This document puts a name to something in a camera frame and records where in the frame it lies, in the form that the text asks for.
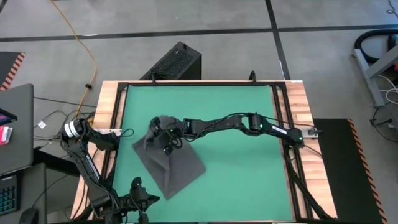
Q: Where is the black vacuum hose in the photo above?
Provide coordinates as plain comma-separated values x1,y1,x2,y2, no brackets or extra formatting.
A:
354,28,398,65

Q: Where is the pink and white packet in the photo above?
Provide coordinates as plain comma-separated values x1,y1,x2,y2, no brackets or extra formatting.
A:
0,126,14,146

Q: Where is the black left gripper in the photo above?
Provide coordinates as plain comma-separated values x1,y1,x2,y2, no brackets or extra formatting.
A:
118,189,161,224

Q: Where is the black computer tower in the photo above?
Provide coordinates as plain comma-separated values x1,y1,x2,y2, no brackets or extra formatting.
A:
139,41,203,81

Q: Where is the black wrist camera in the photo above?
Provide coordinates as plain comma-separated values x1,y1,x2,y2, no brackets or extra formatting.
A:
150,116,163,133
129,176,143,191

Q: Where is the small black hazard-striped floor mat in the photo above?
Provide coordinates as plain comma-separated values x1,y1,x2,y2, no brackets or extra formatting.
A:
0,51,27,91

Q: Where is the black metal table frame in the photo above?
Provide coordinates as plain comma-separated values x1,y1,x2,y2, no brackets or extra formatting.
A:
73,79,335,224

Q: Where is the black tablet screen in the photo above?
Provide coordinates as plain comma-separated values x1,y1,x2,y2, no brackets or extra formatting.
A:
0,107,18,126

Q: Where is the black computer mouse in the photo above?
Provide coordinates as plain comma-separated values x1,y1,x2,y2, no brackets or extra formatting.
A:
18,207,40,224

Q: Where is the grey towel with white label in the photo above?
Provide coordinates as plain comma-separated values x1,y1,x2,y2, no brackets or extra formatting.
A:
132,114,207,200

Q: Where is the grey metal stand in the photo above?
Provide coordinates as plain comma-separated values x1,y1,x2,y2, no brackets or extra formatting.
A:
351,43,398,108

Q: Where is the black backlit keyboard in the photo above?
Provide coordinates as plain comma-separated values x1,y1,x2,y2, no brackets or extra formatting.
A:
0,174,22,216

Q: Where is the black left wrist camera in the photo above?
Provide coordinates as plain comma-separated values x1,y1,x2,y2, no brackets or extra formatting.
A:
129,176,143,191

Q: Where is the yellow floor cable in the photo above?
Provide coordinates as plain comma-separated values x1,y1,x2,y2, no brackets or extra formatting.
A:
49,0,98,124

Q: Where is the large black hazard-striped floor mat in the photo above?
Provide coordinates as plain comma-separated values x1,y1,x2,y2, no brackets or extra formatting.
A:
312,118,388,224

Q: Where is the grey desk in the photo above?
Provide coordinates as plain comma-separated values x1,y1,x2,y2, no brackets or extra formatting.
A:
0,161,47,224
0,83,35,177

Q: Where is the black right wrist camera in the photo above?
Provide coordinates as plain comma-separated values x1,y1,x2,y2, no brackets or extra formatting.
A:
150,116,163,133

